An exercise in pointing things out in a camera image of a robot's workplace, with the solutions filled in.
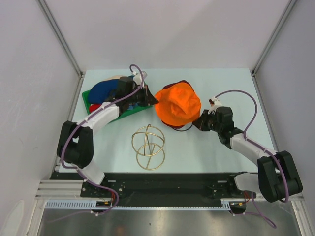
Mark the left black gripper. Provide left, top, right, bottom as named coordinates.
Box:
left=126, top=85, right=158, bottom=107

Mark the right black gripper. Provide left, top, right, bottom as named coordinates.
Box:
left=193, top=109, right=222, bottom=133

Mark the orange bucket hat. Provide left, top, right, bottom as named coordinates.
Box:
left=154, top=83, right=201, bottom=126

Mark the maroon bucket hat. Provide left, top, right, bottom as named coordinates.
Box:
left=161, top=80, right=192, bottom=130

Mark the beige bucket hat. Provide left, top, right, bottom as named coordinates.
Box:
left=104, top=75, right=125, bottom=81

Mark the dark blue bucket hat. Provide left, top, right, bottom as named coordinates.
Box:
left=87, top=79, right=119, bottom=104

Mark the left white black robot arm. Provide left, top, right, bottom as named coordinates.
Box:
left=57, top=71, right=158, bottom=197

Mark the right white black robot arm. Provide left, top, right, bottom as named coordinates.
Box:
left=192, top=106, right=303, bottom=203

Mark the green plastic tray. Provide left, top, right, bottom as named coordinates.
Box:
left=82, top=75, right=151, bottom=118

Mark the red hat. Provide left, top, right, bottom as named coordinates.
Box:
left=88, top=104, right=101, bottom=113

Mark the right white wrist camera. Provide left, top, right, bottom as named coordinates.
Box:
left=208, top=97, right=222, bottom=114

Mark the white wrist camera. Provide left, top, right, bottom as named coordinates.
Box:
left=132, top=71, right=148, bottom=86
left=208, top=97, right=222, bottom=114

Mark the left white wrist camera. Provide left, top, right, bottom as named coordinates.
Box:
left=132, top=71, right=148, bottom=86

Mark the gold wire hat stand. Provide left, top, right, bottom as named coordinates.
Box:
left=131, top=124, right=165, bottom=171

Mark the right aluminium frame post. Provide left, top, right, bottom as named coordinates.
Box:
left=251, top=0, right=298, bottom=77

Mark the aluminium frame post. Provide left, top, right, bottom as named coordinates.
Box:
left=36, top=0, right=83, bottom=78
left=251, top=0, right=298, bottom=77

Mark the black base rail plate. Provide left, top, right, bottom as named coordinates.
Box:
left=49, top=172, right=256, bottom=208

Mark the left aluminium frame post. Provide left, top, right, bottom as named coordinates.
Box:
left=36, top=0, right=83, bottom=78

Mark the white slotted cable duct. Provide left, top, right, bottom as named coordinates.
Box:
left=45, top=200, right=245, bottom=211

